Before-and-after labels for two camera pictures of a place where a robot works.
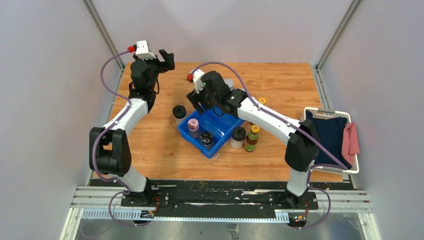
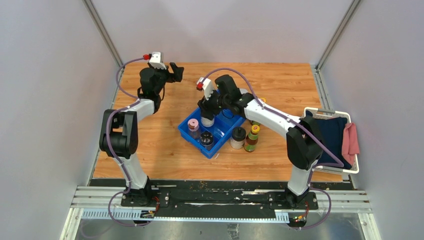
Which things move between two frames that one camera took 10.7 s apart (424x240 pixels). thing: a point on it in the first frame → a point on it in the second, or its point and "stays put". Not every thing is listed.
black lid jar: [179, 112] → [207, 120]
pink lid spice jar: [193, 124] stays put
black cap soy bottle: [207, 140] stays put
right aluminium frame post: [353, 6] stays put
